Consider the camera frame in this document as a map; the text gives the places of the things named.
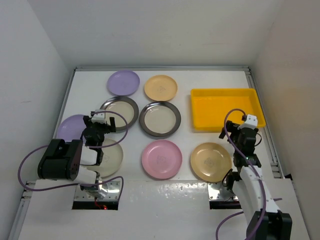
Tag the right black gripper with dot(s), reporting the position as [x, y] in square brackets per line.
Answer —
[231, 126]

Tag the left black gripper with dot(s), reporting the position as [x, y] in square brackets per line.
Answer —
[107, 128]

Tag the purple plate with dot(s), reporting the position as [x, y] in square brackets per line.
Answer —
[71, 128]
[123, 83]

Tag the steel rimmed plate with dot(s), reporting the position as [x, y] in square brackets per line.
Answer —
[160, 119]
[124, 106]

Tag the cream plate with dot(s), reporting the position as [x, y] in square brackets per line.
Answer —
[111, 161]

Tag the tan plate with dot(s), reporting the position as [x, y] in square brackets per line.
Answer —
[210, 162]

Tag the light orange plate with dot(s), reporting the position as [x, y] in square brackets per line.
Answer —
[161, 88]

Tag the pink plate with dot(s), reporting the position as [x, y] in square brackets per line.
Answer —
[161, 159]

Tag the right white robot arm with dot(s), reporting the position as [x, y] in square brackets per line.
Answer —
[265, 220]

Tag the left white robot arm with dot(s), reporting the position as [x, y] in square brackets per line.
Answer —
[77, 146]

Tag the yellow plastic bin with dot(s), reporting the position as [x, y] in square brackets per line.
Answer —
[211, 105]

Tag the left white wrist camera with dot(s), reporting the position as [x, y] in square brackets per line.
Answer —
[98, 117]

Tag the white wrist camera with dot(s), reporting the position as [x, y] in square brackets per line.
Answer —
[250, 122]
[98, 117]

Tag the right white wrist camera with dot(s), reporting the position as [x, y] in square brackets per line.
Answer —
[250, 122]

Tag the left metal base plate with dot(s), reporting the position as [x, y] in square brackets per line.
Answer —
[106, 192]

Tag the metal base plate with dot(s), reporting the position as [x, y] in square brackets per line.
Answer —
[218, 193]
[106, 192]

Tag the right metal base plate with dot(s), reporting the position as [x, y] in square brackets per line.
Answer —
[218, 193]

